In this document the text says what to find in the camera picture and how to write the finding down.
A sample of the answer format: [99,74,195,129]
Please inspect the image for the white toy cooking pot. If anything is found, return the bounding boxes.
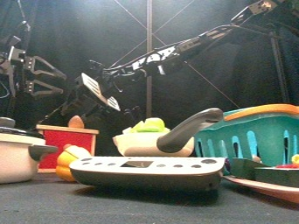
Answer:
[0,132,60,186]

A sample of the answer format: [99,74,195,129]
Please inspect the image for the slanted dark frame pole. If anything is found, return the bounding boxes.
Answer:
[267,27,293,104]

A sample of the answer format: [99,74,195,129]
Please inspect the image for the black pot lid grey knob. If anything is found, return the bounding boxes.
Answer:
[0,116,46,140]

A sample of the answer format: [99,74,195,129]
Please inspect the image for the green toy lettuce leaf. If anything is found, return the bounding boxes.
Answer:
[145,116,169,134]

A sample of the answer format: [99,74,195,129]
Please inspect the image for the teal basket orange handles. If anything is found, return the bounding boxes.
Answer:
[193,103,299,177]

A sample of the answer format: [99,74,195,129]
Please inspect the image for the white pan grey handle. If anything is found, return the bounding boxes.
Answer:
[113,107,226,158]

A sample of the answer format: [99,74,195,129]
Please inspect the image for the orange yellow toy pumpkin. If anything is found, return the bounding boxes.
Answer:
[55,143,94,183]

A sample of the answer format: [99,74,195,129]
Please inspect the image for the vertical metal frame pole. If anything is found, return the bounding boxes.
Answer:
[145,0,155,119]

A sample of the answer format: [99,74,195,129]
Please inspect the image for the grey kitchen scale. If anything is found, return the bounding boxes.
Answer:
[68,155,229,194]

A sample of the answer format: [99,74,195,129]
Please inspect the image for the red drawer box wooden top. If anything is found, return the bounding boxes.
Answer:
[35,123,101,173]

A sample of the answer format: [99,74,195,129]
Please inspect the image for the pink plastic tray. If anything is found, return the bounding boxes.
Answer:
[223,174,299,205]

